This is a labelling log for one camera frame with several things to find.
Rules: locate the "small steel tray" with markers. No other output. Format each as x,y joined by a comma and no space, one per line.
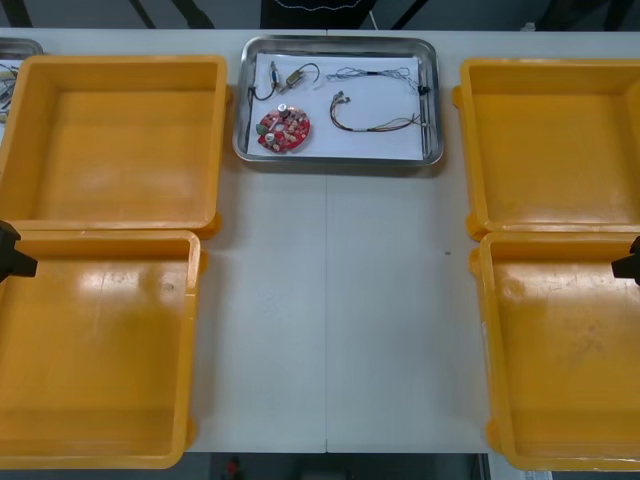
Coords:
20,47

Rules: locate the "round red circuit board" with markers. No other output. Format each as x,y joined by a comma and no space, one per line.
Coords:
287,132

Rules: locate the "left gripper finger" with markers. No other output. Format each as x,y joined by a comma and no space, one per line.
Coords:
7,234
22,266

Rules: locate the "blue label metal solenoid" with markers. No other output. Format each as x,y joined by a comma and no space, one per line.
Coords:
274,75

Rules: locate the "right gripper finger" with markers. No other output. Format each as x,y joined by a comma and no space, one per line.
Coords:
627,267
636,246

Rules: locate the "white paper sheet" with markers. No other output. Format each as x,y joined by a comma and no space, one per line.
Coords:
360,142

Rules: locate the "yellow-orange plastic bin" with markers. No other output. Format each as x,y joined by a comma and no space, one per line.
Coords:
100,360
100,150
540,150
560,375

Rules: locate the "crumpled white wrapper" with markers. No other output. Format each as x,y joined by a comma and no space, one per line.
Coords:
529,27

